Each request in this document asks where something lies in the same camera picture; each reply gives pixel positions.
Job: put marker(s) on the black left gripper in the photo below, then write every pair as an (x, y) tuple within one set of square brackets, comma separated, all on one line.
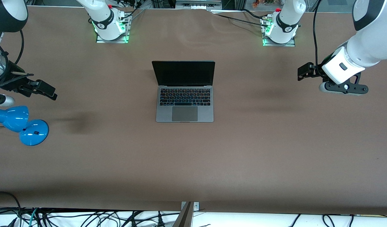
[(319, 67)]

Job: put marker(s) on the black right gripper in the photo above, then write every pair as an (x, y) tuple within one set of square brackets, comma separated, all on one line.
[(15, 82)]

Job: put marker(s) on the grey laptop computer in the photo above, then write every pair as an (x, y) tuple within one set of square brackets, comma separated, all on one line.
[(184, 113)]

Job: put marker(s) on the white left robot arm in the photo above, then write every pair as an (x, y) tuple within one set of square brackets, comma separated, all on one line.
[(369, 47)]

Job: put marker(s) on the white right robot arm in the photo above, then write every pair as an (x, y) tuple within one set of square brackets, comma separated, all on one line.
[(102, 15)]

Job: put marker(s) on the blue desk lamp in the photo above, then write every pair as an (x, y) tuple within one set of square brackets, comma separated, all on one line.
[(32, 134)]

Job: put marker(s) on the small orange object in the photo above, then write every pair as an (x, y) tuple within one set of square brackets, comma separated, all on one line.
[(255, 3)]

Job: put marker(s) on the grey electrical box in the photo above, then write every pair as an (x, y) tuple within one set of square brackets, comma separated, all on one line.
[(198, 3)]

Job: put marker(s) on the dark metal beam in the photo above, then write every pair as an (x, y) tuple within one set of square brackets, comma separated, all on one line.
[(184, 219)]

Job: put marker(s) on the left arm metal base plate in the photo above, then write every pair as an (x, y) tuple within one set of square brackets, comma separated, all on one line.
[(278, 44)]

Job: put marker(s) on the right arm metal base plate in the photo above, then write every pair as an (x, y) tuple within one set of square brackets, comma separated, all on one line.
[(111, 41)]

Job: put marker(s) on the small metal bracket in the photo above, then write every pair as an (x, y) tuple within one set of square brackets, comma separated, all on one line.
[(196, 206)]

